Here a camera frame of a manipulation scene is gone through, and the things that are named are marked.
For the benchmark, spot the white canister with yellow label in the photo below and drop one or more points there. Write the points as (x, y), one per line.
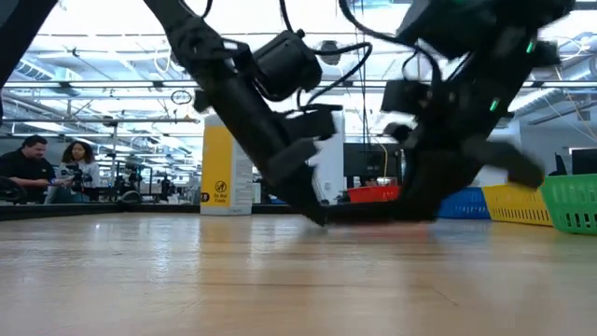
(224, 163)

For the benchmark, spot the black table edge rail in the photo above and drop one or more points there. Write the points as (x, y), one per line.
(93, 211)

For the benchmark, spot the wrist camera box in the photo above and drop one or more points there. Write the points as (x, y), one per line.
(403, 95)
(312, 123)

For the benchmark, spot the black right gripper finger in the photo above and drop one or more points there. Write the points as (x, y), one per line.
(513, 163)
(434, 186)

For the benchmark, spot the white pillar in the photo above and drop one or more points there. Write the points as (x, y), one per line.
(333, 168)

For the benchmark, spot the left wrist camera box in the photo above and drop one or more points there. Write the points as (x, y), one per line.
(312, 123)

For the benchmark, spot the red plastic basket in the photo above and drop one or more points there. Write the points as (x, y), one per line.
(373, 193)

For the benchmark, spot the black monitor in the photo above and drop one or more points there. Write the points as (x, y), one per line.
(585, 161)
(368, 161)

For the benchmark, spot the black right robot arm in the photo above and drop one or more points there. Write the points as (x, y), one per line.
(466, 23)

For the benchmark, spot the yellow plastic basket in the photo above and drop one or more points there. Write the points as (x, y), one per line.
(513, 205)

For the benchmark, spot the blue plastic basket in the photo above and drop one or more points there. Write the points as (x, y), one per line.
(466, 205)

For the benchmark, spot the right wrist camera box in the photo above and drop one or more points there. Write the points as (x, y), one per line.
(403, 95)

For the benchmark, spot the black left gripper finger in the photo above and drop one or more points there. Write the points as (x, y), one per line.
(294, 186)

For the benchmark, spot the green plastic basket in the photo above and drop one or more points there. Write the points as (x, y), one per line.
(571, 205)

